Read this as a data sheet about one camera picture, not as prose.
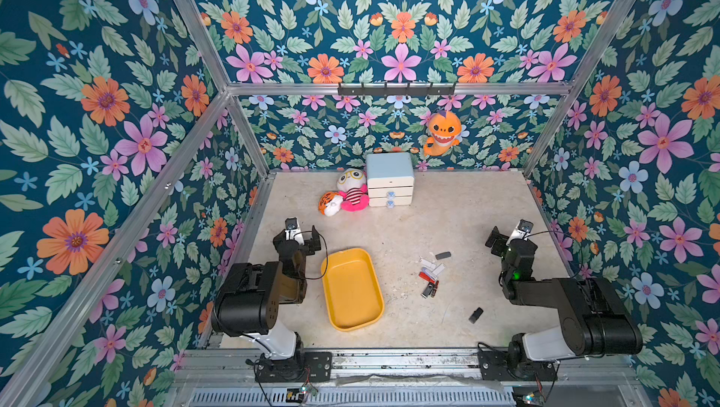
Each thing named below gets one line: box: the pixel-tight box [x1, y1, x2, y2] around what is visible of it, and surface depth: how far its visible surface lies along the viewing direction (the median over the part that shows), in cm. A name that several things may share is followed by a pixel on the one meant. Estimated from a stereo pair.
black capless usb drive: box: [468, 306, 484, 325], surface depth 84 cm
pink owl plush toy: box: [336, 167, 370, 212], surface depth 108 cm
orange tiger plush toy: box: [318, 191, 344, 217], surface depth 105 cm
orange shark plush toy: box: [423, 110, 463, 157], surface depth 100 cm
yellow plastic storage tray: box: [320, 247, 385, 333], surface depth 88 cm
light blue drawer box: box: [366, 151, 415, 209], surface depth 103 cm
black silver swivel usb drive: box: [420, 280, 439, 300], surface depth 88 cm
